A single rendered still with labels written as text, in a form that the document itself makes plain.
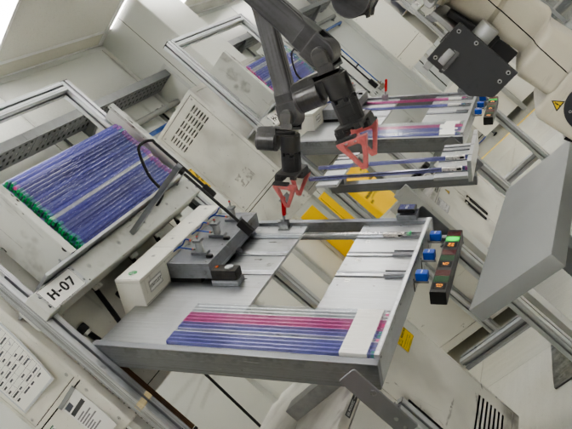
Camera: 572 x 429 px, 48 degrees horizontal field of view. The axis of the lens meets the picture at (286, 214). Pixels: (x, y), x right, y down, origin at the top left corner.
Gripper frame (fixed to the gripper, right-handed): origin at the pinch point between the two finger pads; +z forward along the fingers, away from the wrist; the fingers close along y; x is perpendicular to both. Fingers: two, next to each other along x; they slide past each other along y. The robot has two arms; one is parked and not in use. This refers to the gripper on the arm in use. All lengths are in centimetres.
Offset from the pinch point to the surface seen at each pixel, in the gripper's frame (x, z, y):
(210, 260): -14.8, 9.5, 25.7
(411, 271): 39.3, 6.6, 22.0
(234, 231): -16.2, 9.1, 7.6
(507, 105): 37, 80, -444
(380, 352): 40, 8, 56
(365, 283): 28.7, 9.9, 25.7
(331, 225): 8.8, 11.6, -8.7
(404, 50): -58, 32, -440
